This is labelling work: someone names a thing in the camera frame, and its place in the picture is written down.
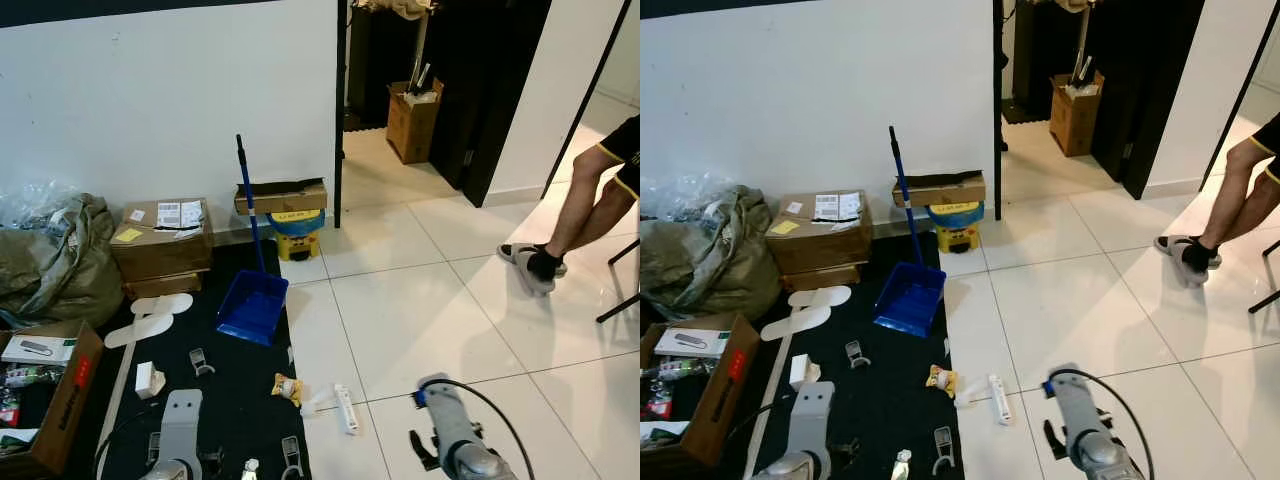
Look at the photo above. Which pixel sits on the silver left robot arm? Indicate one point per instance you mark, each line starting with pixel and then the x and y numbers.
pixel 170 472
pixel 795 470

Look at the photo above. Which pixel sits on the black floor mat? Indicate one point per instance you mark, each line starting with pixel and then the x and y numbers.
pixel 112 303
pixel 880 400
pixel 770 305
pixel 230 400

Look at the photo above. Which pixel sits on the white tube with coloured print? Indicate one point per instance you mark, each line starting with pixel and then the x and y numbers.
pixel 902 465
pixel 250 468

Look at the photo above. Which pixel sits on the grey plastic clip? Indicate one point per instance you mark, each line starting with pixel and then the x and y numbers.
pixel 202 362
pixel 944 452
pixel 291 458
pixel 154 448
pixel 857 355

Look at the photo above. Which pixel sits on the long white strip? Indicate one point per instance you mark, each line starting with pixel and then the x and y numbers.
pixel 770 400
pixel 115 392

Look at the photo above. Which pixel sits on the small white box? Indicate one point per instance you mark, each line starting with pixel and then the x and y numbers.
pixel 147 380
pixel 800 370

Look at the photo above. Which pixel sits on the crumpled white wrapper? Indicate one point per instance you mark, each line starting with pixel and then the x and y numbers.
pixel 315 403
pixel 972 395

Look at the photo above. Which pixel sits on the yellow snack wrapper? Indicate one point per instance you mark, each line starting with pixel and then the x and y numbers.
pixel 940 380
pixel 287 388

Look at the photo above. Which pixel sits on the open cardboard box red print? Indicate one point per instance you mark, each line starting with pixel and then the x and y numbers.
pixel 735 390
pixel 75 400

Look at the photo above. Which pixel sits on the flat cardboard box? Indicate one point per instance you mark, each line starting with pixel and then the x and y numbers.
pixel 820 277
pixel 160 285

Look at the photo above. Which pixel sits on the clear bottle green label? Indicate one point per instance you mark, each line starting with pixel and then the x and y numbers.
pixel 680 368
pixel 30 375

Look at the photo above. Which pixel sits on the white product box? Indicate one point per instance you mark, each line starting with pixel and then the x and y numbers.
pixel 690 342
pixel 38 349

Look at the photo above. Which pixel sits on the red packet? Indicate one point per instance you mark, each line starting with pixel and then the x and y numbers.
pixel 660 400
pixel 8 405

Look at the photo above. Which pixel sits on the large labelled cardboard box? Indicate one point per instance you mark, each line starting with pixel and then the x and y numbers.
pixel 160 245
pixel 820 238

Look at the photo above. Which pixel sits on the yellow bin with blue bag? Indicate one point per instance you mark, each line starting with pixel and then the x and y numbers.
pixel 297 240
pixel 957 232

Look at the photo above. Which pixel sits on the olive green sack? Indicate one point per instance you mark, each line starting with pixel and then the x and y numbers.
pixel 50 270
pixel 700 260

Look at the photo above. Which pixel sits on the black chair leg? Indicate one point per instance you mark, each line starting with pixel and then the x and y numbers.
pixel 620 300
pixel 1265 295

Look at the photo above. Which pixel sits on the long open cardboard box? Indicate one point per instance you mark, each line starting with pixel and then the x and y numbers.
pixel 940 188
pixel 285 195

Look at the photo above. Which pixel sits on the person in yellow-trimmed shorts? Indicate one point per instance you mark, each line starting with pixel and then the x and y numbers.
pixel 590 200
pixel 1230 195

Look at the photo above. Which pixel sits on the tall cardboard box with tools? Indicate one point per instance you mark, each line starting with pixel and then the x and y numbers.
pixel 412 125
pixel 1075 118

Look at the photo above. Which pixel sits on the black door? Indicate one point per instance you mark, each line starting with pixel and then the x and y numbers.
pixel 490 90
pixel 1150 90

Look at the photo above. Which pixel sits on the beige cloth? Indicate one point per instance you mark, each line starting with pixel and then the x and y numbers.
pixel 1065 4
pixel 395 5

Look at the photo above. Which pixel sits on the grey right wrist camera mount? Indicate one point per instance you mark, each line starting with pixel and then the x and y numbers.
pixel 1075 400
pixel 445 405

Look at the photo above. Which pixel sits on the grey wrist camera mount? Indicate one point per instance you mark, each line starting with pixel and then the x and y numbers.
pixel 445 405
pixel 182 425
pixel 812 415
pixel 1075 400

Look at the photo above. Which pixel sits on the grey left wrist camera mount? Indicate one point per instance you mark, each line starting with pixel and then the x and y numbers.
pixel 182 425
pixel 812 415

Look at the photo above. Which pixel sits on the black door frame post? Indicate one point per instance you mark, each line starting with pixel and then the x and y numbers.
pixel 998 110
pixel 340 120

